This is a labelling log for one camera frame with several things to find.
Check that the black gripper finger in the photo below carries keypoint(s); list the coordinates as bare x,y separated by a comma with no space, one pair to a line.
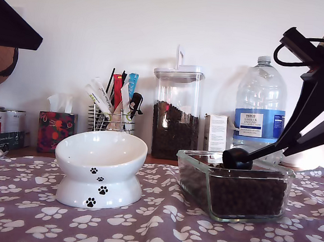
323,133
312,104
6,24

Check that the black plastic measuring spoon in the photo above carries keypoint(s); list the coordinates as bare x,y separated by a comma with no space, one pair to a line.
236,159

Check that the brown cat food kibble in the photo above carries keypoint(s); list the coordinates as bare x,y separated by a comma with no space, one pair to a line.
174,138
246,195

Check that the rectangular glass food container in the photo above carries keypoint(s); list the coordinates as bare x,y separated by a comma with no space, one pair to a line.
192,185

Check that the white paw print cat bowl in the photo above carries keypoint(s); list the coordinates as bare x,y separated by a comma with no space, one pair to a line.
100,149

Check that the round brown wooden board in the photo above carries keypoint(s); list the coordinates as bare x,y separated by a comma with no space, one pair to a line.
0,66

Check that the large blue label water bottle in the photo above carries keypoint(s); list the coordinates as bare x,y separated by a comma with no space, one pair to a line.
249,122

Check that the white tissue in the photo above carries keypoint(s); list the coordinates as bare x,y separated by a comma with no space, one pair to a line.
59,103

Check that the silver tin white label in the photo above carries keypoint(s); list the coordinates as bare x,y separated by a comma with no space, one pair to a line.
15,120

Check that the white printed carton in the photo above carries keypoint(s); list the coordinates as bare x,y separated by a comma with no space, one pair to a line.
216,131

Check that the white sachet green print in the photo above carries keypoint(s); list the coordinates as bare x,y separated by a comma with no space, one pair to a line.
100,99
98,83

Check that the floral tissue box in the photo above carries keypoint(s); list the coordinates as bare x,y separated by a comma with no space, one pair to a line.
54,132

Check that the thin black stick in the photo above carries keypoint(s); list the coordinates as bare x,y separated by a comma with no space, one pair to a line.
110,80

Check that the red sachet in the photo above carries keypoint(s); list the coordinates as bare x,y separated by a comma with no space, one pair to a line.
116,89

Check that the tall clear kibble storage jar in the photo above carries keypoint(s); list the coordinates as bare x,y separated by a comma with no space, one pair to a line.
178,88

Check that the plain white sachet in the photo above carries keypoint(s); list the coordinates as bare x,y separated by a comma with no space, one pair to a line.
124,98

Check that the blue sachet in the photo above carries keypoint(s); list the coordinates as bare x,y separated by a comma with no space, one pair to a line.
133,83

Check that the black clip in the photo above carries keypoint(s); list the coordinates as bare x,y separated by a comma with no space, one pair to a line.
136,102

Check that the grey paw print table mat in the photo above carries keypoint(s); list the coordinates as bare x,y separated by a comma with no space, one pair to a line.
153,232

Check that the small white round camera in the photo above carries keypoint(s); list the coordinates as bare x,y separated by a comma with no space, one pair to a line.
289,163

